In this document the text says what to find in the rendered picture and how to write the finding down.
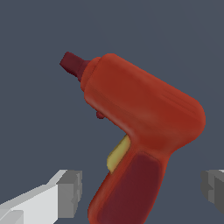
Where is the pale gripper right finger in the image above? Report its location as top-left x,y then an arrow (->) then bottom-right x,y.
199,169 -> 224,216

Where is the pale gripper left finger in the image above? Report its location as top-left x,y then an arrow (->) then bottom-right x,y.
0,169 -> 83,224

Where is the red toy power drill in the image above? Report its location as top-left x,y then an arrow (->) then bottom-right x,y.
59,51 -> 207,224

